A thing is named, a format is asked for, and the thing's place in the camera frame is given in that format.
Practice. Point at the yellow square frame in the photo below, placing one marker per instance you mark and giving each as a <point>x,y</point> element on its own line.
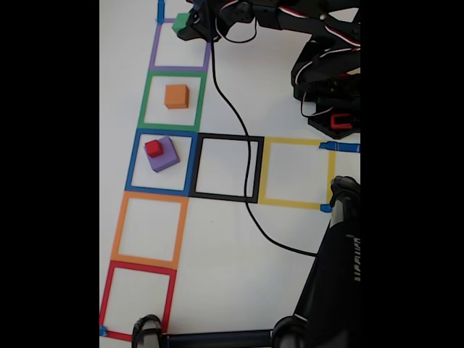
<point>293,141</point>

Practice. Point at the small blue tape piece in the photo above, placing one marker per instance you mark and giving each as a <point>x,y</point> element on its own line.
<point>325,208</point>
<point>103,330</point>

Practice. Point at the orange square frame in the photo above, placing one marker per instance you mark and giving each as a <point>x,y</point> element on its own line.
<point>152,196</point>

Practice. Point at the blue square frame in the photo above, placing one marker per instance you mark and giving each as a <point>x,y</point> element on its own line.
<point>131,163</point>

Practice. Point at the red square frame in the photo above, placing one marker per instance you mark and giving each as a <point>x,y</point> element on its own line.
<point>141,269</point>

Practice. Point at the green square frame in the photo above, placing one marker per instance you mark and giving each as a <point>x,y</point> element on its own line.
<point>170,74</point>

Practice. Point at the black square frame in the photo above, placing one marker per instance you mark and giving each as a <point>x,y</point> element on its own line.
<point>228,137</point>

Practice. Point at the green block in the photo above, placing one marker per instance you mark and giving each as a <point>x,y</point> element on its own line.
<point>179,22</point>

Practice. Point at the small red cube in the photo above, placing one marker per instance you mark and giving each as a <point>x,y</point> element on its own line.
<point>153,148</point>

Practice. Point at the orange block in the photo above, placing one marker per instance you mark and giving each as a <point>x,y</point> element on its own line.
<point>176,96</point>

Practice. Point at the purple square frame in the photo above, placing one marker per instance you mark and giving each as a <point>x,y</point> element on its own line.
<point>179,69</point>

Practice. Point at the purple block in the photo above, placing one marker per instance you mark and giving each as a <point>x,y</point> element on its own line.
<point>166,159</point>

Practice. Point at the blue tape strip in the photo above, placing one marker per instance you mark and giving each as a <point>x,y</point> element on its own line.
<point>161,9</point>
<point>344,147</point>

